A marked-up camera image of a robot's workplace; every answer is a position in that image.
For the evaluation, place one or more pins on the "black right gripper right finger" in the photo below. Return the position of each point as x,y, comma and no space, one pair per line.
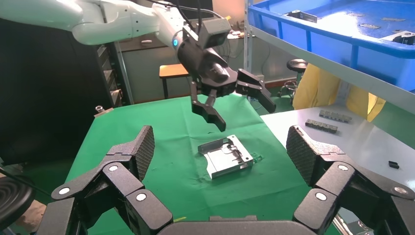
340,194

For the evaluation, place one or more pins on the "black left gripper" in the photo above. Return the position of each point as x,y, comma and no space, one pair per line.
207,71

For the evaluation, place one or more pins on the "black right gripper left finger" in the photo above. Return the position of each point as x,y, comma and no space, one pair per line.
129,207

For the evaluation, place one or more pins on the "large grey metal bracket part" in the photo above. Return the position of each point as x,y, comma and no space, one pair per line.
223,160

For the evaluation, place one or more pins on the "shiny metal piece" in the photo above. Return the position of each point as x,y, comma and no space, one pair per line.
351,223

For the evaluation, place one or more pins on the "small black clip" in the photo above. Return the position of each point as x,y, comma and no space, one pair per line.
394,165

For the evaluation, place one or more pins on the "green table cloth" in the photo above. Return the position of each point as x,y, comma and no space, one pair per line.
162,155

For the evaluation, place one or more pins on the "wooden top square stool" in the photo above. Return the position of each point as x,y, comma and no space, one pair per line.
172,70

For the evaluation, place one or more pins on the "small white items pile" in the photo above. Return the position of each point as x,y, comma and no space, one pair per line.
236,32

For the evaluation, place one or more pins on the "dark grey connector strip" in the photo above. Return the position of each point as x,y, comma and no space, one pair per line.
321,126

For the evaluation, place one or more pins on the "round black swivel stool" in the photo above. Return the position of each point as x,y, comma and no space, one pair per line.
296,65

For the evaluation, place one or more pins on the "light grey connector strip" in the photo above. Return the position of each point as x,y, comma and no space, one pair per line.
335,116

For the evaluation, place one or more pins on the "yellow plastic sheet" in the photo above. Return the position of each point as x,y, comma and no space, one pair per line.
316,87

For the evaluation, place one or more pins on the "beige box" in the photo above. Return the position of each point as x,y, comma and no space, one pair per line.
30,215

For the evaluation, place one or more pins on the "metal cloth clamp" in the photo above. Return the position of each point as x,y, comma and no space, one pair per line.
103,111

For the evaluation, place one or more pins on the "grey shelf beam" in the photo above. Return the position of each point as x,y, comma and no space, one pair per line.
324,63

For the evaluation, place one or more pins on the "grey computer mouse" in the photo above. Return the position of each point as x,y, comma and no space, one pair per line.
146,42

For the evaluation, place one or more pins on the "blue plastic bin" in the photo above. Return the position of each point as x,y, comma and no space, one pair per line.
324,48

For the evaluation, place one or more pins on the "black round ribbed disc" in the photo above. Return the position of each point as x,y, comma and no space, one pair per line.
14,199

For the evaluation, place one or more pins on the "small flat grey piece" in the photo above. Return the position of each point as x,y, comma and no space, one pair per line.
394,19
369,26
356,14

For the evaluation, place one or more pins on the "grey metal part with hole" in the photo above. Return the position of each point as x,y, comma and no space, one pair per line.
402,36

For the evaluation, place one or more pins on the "grey perforated shelf post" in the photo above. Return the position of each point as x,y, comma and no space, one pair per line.
248,48

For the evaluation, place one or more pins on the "small grey metal bracket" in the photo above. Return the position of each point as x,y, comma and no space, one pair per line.
301,15

